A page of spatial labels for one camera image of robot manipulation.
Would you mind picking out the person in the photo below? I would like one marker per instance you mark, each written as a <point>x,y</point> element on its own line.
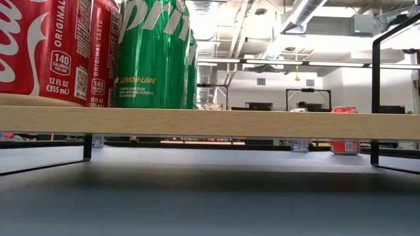
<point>302,104</point>

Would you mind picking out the black background monitor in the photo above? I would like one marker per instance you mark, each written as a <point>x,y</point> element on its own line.
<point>392,109</point>
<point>259,106</point>

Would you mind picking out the blue table mat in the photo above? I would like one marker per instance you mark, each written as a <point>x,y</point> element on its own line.
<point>210,196</point>

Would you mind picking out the smooth silver spiral duct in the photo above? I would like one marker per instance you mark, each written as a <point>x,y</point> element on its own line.
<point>302,13</point>

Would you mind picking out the white wall vent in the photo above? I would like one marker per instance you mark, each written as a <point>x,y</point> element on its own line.
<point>261,81</point>
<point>310,82</point>

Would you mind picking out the red soda can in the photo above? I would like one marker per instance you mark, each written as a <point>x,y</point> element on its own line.
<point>344,147</point>

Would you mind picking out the red Coca-Cola can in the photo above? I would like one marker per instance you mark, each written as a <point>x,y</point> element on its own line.
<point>42,49</point>
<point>101,55</point>

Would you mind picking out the black background rig frame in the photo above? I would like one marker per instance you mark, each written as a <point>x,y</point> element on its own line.
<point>308,90</point>
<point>215,85</point>

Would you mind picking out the green Sprite can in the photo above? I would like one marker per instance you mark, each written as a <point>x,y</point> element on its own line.
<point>193,72</point>
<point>151,55</point>

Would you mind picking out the wooden shelf with black frame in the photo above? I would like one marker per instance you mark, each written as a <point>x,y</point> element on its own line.
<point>229,124</point>

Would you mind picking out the corrugated silver air duct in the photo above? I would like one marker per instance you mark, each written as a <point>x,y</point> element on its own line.
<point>208,19</point>

